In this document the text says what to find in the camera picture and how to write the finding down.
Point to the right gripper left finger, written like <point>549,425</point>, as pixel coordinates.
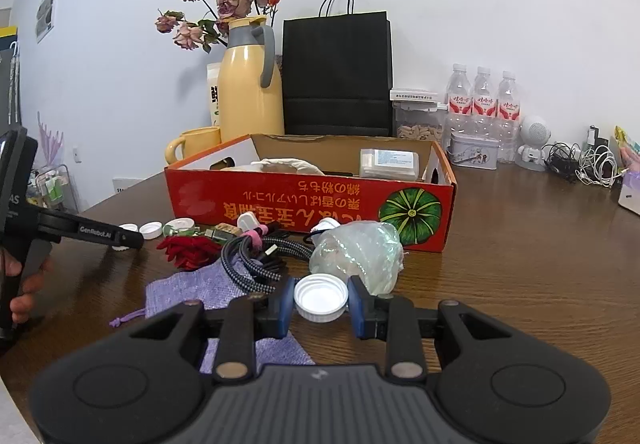
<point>249,319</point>

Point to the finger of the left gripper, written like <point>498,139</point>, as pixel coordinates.
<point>53,226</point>

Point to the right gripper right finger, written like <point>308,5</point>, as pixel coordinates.
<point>392,320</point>

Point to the purple fabric pouch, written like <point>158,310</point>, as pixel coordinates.
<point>212,285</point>

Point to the clear plastic bag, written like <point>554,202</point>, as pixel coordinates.
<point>369,250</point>

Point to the white bottle cap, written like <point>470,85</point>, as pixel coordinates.
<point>320,298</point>

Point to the red fabric rose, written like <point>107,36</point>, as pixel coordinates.
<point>190,253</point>

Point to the small wooden stamp block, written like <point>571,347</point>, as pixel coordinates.
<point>222,232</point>

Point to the person left hand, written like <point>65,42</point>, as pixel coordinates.
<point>23,304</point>

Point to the purple coral decoration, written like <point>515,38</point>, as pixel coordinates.
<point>51,144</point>

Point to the white board on floor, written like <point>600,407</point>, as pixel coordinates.
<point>121,184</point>

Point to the white charger plug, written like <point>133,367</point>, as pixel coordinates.
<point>248,221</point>

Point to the white green-rimmed cap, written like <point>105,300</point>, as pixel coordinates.
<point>183,226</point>

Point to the red cardboard box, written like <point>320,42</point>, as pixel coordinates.
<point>421,210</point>

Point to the yellow ceramic mug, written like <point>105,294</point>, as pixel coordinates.
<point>191,142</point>

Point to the small decorated tin box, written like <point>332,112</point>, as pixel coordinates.
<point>477,152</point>

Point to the clear seed container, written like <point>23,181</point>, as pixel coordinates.
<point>418,115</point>

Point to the water bottle left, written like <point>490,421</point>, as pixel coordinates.
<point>459,104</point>

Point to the water bottle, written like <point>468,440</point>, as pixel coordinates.
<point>485,104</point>
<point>508,115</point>
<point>459,104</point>

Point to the white milk carton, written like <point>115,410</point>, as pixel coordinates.
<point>213,94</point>

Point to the yellow thermos jug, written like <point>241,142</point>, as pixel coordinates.
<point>249,81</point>

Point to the water bottle middle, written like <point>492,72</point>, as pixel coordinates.
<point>485,104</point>

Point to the white robot figurine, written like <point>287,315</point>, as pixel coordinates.
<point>534,134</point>

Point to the water bottle right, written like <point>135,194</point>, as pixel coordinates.
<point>508,115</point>

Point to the black paper bag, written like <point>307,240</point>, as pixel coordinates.
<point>337,72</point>

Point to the purple tissue pack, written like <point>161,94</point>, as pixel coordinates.
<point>629,198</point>

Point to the colourful snack packet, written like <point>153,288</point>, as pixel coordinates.
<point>629,150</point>

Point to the wire storage cart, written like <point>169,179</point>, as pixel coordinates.
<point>52,188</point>

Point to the wall picture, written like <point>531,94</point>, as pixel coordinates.
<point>44,19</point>

